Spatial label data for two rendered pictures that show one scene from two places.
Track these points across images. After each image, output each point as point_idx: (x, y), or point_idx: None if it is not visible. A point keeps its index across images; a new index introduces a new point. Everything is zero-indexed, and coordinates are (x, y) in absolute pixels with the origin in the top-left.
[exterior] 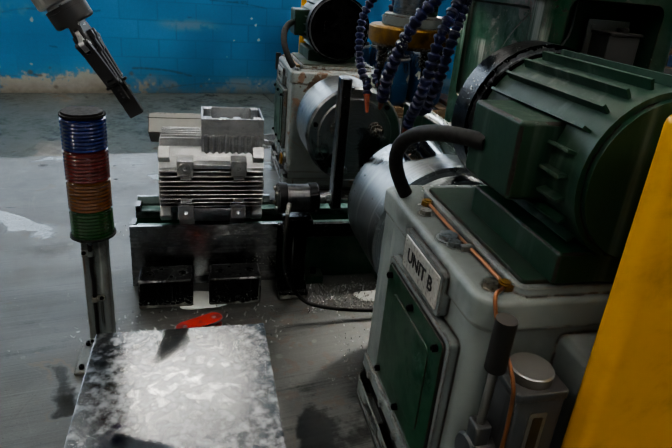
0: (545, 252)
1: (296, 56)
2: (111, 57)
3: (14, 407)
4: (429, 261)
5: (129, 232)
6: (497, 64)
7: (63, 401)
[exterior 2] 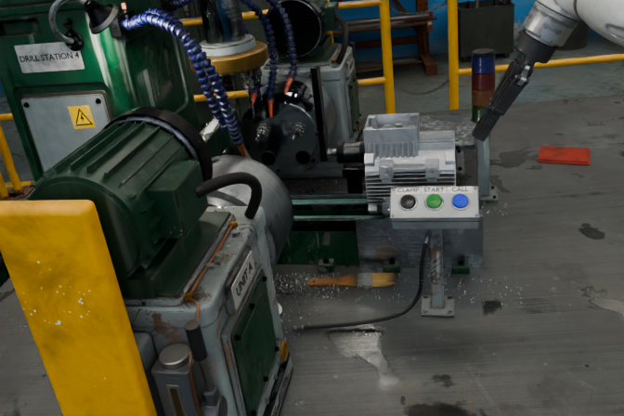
0: (331, 37)
1: (201, 256)
2: (502, 94)
3: (518, 179)
4: (351, 58)
5: (500, 291)
6: (313, 2)
7: (496, 180)
